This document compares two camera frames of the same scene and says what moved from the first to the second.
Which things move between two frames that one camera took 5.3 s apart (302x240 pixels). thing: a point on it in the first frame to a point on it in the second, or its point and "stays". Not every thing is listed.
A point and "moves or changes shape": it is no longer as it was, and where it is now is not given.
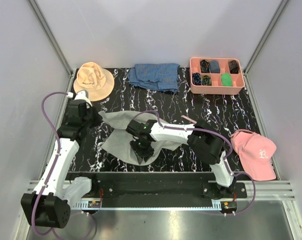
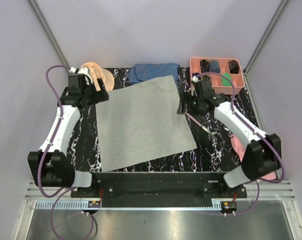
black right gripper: x=139 y=154 to x=186 y=98
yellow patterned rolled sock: x=206 y=81 stays
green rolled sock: x=226 y=79 stays
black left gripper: x=98 y=118 to x=99 y=96
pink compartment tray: x=216 y=75 stays
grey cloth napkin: x=119 y=139 moves or changes shape
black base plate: x=161 y=185 stays
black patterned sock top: x=205 y=66 stays
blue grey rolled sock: x=214 y=66 stays
